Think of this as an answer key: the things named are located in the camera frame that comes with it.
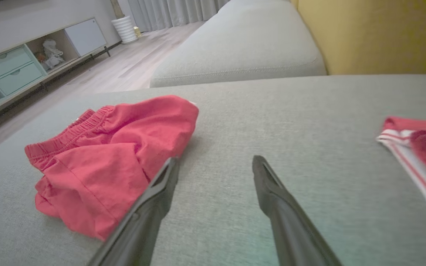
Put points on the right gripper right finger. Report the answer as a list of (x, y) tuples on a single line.
[(294, 240)]

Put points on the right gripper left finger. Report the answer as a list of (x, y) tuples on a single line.
[(139, 236)]

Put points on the red shorts with white stripe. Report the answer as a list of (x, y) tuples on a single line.
[(98, 173)]

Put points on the grey sofa cushion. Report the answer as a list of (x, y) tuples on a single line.
[(242, 48)]

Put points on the white toy figure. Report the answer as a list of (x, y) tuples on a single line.
[(52, 55)]

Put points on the small yellow object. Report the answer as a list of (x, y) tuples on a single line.
[(137, 32)]

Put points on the low TV cabinet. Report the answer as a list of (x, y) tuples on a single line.
[(13, 74)]

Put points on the white ribbed bin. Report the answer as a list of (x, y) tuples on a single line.
[(125, 29)]

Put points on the yellow sofa back cushion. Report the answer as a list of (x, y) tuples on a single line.
[(375, 37)]

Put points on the grey curtain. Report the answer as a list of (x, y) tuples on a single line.
[(176, 13)]

